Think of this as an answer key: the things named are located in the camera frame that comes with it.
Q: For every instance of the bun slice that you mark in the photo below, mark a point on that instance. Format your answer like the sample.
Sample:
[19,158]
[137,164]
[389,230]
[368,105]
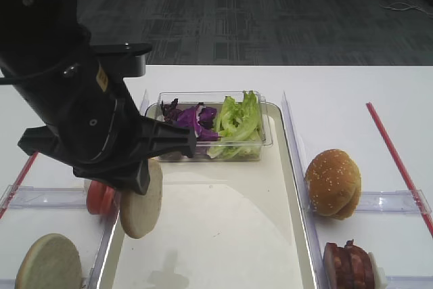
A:
[51,262]
[139,213]

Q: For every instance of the left red rail strip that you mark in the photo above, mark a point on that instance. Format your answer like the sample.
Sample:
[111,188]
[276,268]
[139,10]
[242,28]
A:
[17,180]

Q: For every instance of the inner tomato slice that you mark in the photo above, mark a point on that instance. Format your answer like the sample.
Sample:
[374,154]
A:
[106,201]

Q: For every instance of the rear sesame bun top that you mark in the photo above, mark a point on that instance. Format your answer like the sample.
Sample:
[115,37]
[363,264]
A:
[348,210]

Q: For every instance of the clear tomato feeder channel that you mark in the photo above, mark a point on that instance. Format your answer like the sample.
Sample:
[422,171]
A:
[39,197]

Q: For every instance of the sesame bun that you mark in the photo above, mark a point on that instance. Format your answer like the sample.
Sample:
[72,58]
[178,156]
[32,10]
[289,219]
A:
[332,178]
[348,210]

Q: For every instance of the clear plastic salad box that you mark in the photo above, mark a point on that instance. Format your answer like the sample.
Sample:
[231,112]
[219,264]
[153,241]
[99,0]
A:
[215,100]

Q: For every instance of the purple cabbage leaves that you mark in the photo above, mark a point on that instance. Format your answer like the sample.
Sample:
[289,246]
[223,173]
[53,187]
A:
[198,118]

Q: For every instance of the clear patty feeder channel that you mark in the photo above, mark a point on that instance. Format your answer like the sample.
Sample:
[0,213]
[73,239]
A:
[409,282]

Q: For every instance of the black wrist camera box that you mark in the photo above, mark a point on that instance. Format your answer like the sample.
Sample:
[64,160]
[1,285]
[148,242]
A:
[125,60]

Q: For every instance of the green lettuce leaves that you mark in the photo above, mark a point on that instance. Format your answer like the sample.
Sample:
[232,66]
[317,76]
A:
[236,122]

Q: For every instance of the stack of meat patties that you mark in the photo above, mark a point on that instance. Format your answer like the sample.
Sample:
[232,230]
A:
[348,267]

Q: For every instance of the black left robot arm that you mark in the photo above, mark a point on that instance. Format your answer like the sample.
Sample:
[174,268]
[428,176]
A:
[43,35]

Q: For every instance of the tomato slice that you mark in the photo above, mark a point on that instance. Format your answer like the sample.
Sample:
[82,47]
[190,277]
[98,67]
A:
[95,195]
[106,201]

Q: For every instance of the clear bun top channel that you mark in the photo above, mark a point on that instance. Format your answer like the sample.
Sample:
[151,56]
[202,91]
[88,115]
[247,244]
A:
[388,202]

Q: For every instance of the front sesame bun top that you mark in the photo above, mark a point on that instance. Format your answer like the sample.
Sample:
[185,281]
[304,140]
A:
[332,178]

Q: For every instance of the red rail strip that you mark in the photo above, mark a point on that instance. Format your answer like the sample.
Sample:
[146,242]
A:
[401,167]
[17,180]

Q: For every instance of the outer tomato slice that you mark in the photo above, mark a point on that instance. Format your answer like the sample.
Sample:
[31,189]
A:
[95,195]

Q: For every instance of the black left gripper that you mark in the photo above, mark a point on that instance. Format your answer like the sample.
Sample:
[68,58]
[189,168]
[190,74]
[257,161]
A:
[92,124]

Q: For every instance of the silver metal tray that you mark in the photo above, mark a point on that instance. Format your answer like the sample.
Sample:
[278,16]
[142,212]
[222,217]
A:
[222,225]

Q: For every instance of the right red rail strip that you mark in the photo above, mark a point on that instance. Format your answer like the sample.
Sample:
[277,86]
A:
[401,167]

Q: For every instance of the right clear tray guide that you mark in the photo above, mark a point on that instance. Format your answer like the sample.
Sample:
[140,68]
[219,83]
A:
[315,253]

